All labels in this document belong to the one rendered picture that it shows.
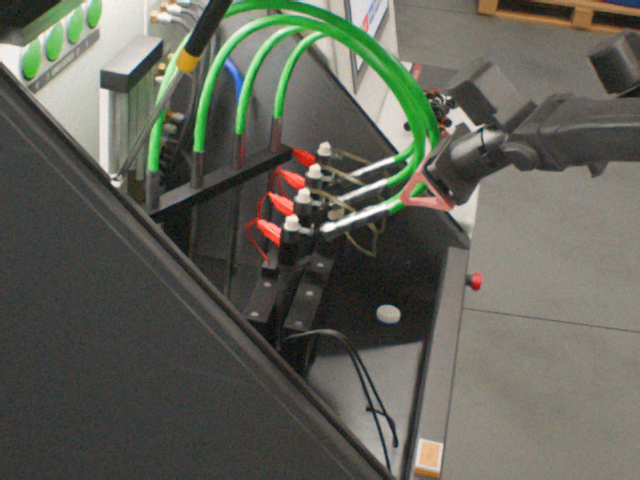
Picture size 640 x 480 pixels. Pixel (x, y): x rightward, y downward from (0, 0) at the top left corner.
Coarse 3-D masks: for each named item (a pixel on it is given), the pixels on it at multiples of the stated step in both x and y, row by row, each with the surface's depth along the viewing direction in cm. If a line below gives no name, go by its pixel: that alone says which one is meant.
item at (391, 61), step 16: (256, 0) 120; (272, 0) 120; (288, 0) 120; (224, 16) 122; (320, 16) 120; (336, 16) 120; (352, 32) 120; (384, 48) 120; (400, 64) 121; (160, 96) 129; (416, 96) 122; (432, 112) 123; (160, 128) 132; (432, 128) 124; (432, 144) 125; (416, 192) 129; (400, 208) 131
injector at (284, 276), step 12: (300, 228) 136; (288, 240) 136; (288, 252) 137; (288, 264) 138; (300, 264) 138; (288, 276) 139; (288, 288) 141; (288, 300) 142; (276, 312) 143; (276, 324) 144; (276, 336) 145; (276, 348) 146
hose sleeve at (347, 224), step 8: (376, 208) 132; (384, 208) 131; (352, 216) 133; (360, 216) 132; (368, 216) 132; (376, 216) 132; (384, 216) 131; (336, 224) 134; (344, 224) 133; (352, 224) 133; (360, 224) 133
